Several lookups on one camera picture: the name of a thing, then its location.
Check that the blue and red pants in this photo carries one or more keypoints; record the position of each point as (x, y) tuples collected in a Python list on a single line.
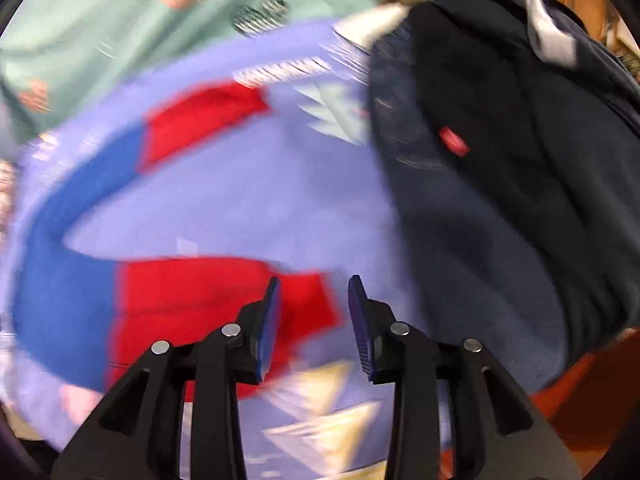
[(165, 310)]

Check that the green heart-print sheet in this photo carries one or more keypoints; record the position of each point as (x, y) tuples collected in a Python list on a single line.
[(100, 35)]

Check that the grey cloth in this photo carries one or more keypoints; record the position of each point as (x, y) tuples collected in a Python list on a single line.
[(545, 25)]

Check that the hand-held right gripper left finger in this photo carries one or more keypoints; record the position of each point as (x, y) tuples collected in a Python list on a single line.
[(267, 332)]

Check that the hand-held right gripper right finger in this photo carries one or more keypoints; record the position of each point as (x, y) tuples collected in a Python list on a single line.
[(362, 332)]

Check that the purple printed bedsheet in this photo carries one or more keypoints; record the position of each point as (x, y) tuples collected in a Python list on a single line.
[(250, 200)]

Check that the dark blue jeans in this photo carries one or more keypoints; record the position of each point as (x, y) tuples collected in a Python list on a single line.
[(500, 185)]

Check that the white pillow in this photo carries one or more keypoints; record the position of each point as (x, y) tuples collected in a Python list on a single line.
[(375, 20)]

